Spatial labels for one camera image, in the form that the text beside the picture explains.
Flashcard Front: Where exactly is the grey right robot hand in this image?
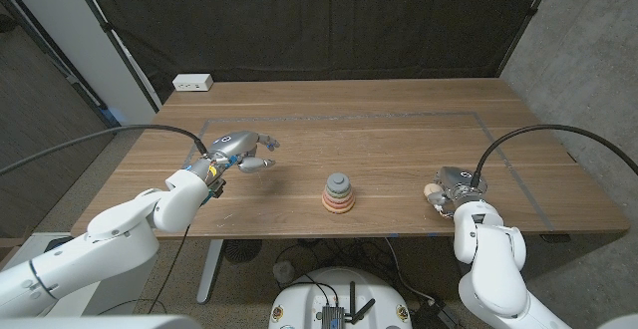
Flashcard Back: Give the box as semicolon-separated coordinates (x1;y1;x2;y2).
426;165;488;218

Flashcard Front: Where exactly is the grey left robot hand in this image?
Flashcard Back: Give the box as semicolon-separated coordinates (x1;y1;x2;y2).
187;130;281;184

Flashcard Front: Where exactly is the small dark grey ring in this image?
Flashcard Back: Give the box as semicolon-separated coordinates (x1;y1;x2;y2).
326;171;352;193

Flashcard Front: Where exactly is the coral red ring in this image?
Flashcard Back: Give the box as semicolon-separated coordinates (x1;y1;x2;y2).
321;198;357;211

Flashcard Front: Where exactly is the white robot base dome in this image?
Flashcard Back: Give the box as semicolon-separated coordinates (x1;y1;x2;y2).
267;266;414;329

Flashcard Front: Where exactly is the white power strip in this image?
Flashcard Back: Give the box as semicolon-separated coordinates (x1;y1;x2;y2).
171;73;214;93

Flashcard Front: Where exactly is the black round floor fan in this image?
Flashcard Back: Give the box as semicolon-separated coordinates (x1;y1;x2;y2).
222;238;263;264

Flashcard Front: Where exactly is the white table leg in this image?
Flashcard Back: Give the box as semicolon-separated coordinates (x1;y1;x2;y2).
195;238;225;304

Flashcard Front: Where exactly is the grey round floor object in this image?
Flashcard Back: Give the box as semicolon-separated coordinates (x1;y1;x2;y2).
272;260;296;284

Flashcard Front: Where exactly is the black power adapter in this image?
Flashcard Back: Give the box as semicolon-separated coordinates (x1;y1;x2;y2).
413;298;460;329

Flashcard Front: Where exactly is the black backdrop curtain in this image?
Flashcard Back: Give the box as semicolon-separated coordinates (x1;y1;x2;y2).
77;0;557;104

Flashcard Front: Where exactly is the black backdrop stand pole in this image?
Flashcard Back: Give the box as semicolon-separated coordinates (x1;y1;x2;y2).
495;0;559;79
66;0;161;114

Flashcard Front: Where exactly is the radio box with black antennas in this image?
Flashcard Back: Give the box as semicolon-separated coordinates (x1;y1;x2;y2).
321;281;378;329

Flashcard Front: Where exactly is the blue foot pedal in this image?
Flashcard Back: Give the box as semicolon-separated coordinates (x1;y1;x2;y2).
45;236;76;251

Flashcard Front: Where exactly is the white robot torso edge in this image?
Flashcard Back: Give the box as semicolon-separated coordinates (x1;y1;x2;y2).
0;314;203;329

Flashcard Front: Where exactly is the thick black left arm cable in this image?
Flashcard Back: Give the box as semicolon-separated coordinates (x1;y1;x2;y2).
0;124;209;176

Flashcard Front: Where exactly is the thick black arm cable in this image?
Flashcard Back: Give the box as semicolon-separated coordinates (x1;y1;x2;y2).
0;124;209;176
471;123;638;189

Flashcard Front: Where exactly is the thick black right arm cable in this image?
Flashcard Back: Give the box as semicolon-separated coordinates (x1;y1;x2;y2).
471;123;638;189

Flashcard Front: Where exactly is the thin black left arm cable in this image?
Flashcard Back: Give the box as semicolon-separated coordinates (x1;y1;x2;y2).
147;224;191;316

